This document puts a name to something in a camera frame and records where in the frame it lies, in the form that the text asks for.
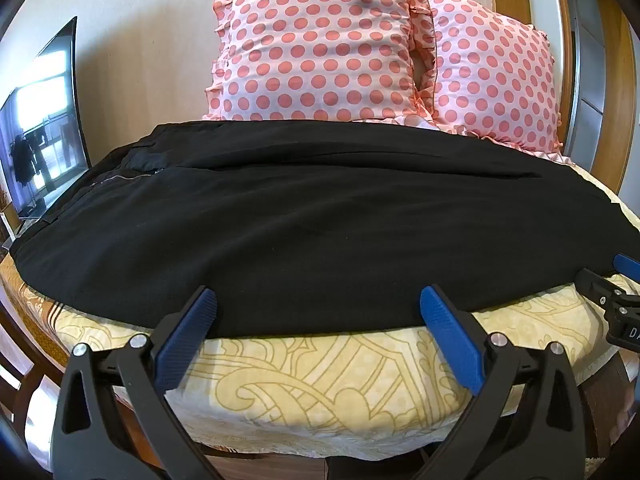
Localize wooden bed frame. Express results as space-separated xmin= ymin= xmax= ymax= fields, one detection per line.
xmin=0 ymin=305 xmax=66 ymax=441

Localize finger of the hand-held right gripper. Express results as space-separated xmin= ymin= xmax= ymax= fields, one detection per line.
xmin=575 ymin=268 xmax=632 ymax=311
xmin=613 ymin=254 xmax=640 ymax=281

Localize black pants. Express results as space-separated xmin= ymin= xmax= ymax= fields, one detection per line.
xmin=10 ymin=119 xmax=632 ymax=339

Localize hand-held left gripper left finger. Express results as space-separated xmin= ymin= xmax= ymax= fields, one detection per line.
xmin=50 ymin=285 xmax=221 ymax=480

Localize wooden door frame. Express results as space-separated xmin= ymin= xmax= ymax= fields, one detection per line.
xmin=487 ymin=0 xmax=640 ymax=196

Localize pink polka dot pillow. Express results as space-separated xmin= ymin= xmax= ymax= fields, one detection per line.
xmin=410 ymin=0 xmax=566 ymax=153
xmin=202 ymin=0 xmax=437 ymax=124

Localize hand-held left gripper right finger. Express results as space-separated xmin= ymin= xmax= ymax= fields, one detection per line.
xmin=419 ymin=285 xmax=599 ymax=480

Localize yellow patterned bed sheet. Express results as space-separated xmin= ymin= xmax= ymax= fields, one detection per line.
xmin=0 ymin=121 xmax=640 ymax=448

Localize black flat screen television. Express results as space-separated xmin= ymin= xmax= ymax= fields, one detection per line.
xmin=0 ymin=16 xmax=93 ymax=221

